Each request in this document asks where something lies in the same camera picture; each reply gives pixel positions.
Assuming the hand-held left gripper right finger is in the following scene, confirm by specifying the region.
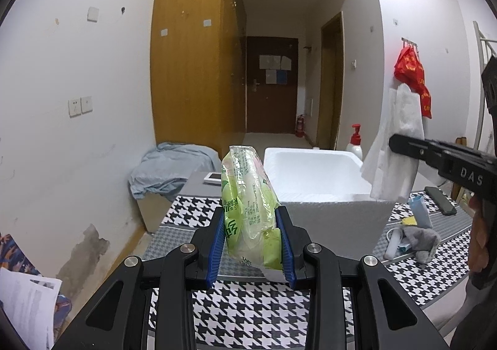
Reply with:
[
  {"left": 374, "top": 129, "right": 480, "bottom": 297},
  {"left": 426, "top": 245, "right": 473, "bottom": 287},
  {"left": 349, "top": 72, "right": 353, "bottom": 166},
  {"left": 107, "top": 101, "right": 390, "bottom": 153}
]
[{"left": 274, "top": 206, "right": 439, "bottom": 350}]

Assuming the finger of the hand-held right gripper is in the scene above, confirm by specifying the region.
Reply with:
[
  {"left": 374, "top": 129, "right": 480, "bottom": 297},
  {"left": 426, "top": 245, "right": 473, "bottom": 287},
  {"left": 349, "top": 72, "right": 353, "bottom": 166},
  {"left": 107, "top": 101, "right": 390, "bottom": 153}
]
[{"left": 389, "top": 134, "right": 497, "bottom": 173}]

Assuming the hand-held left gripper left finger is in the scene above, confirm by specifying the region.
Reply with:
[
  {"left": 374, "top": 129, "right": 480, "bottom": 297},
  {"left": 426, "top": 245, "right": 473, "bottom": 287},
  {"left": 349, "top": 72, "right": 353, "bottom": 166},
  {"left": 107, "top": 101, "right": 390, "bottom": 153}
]
[{"left": 50, "top": 208, "right": 226, "bottom": 350}]

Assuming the green tissue packet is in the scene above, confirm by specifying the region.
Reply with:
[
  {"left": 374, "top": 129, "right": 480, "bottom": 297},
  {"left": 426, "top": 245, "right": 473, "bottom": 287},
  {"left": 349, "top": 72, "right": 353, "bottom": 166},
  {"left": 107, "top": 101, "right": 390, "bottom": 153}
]
[{"left": 221, "top": 145, "right": 286, "bottom": 283}]

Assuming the white foam box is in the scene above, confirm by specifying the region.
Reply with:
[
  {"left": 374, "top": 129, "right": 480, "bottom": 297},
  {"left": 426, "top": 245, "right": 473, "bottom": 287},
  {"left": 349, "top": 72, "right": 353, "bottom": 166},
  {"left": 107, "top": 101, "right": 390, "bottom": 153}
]
[{"left": 264, "top": 147, "right": 394, "bottom": 261}]

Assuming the white squeeze tube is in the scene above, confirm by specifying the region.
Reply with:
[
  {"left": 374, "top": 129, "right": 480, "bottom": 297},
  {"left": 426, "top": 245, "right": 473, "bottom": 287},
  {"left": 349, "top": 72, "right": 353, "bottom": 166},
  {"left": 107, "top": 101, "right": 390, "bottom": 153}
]
[{"left": 384, "top": 228, "right": 403, "bottom": 260}]

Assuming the person's right forearm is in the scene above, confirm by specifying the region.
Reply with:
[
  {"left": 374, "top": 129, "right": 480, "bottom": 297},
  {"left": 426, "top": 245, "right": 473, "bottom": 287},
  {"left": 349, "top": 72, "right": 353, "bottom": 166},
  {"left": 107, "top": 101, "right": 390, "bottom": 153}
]
[{"left": 449, "top": 268, "right": 497, "bottom": 350}]

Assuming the person's right hand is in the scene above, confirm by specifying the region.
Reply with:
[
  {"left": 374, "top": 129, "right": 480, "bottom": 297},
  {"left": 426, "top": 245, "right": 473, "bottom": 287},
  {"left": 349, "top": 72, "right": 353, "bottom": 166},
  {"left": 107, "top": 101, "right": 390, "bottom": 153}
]
[{"left": 468, "top": 195, "right": 497, "bottom": 271}]

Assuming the black smartphone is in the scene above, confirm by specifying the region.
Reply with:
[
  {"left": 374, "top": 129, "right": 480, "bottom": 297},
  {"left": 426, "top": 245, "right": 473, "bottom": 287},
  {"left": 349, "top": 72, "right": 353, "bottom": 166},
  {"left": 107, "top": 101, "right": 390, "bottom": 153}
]
[{"left": 424, "top": 186, "right": 458, "bottom": 216}]

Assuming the white red pump bottle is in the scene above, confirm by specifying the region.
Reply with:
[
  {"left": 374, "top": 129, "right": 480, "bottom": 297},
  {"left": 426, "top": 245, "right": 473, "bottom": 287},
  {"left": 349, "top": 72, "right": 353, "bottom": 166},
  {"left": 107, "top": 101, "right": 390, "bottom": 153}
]
[{"left": 347, "top": 124, "right": 364, "bottom": 161}]

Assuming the light blue tube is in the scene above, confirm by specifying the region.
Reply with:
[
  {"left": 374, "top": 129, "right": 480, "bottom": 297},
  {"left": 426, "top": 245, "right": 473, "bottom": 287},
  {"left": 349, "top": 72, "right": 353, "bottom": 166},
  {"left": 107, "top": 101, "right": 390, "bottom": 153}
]
[{"left": 408, "top": 195, "right": 434, "bottom": 230}]

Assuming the beige storage box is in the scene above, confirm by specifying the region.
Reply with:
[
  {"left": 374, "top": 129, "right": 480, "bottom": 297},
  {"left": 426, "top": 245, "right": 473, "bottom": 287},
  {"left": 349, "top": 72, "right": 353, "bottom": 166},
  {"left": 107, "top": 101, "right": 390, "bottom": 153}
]
[{"left": 137, "top": 193, "right": 175, "bottom": 235}]

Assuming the red plastic bag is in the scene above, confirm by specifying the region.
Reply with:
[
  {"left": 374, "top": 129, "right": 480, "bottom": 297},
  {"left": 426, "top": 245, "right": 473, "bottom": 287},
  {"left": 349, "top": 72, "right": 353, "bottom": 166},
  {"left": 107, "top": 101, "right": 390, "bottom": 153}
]
[{"left": 394, "top": 45, "right": 433, "bottom": 120}]

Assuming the houndstooth tablecloth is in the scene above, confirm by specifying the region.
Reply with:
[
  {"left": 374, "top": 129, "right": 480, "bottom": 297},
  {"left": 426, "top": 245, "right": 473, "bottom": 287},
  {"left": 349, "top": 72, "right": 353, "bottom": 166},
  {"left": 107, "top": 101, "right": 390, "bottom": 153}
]
[{"left": 142, "top": 171, "right": 479, "bottom": 350}]

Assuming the grey cloth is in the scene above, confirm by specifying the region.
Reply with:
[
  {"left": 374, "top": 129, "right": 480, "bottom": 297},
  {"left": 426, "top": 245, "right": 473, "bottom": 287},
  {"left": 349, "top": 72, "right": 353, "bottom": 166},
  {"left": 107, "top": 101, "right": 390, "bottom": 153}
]
[{"left": 400, "top": 225, "right": 442, "bottom": 264}]

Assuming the light blue bedsheet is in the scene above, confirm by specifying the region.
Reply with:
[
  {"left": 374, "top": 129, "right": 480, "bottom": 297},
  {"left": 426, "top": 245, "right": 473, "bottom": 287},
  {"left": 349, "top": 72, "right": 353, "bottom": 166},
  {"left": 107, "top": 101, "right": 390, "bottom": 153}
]
[{"left": 129, "top": 141, "right": 223, "bottom": 202}]

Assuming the light wooden side door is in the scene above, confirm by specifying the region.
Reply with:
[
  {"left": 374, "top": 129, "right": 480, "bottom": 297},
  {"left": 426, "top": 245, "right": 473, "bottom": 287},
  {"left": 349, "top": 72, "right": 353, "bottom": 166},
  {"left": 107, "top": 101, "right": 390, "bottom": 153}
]
[{"left": 316, "top": 11, "right": 345, "bottom": 151}]

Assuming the dark brown door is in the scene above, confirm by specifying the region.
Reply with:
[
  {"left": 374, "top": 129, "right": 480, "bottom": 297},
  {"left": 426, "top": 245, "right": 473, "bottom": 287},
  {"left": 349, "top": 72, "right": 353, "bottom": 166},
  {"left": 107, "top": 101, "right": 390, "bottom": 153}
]
[{"left": 246, "top": 36, "right": 299, "bottom": 135}]

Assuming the wooden wardrobe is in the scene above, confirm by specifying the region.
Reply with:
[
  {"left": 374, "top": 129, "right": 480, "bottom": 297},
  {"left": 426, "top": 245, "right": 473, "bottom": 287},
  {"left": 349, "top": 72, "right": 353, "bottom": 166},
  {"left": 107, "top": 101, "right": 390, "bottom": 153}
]
[{"left": 151, "top": 0, "right": 248, "bottom": 149}]

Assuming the colourful patterned cloth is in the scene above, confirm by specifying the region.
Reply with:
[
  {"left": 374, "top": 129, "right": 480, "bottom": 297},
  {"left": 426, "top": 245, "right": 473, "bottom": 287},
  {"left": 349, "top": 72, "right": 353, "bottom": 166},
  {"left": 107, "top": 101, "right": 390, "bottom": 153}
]
[{"left": 0, "top": 233, "right": 73, "bottom": 321}]

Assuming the stack of paper sheets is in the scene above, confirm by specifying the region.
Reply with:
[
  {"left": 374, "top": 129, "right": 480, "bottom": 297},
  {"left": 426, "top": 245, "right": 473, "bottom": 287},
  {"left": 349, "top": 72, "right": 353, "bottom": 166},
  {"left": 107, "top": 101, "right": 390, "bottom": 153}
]
[{"left": 0, "top": 266, "right": 63, "bottom": 350}]

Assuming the white metal bed frame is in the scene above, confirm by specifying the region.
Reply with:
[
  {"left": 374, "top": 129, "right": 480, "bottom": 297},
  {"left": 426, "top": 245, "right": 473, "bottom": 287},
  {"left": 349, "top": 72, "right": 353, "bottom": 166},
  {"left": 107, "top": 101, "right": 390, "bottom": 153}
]
[{"left": 471, "top": 20, "right": 497, "bottom": 151}]

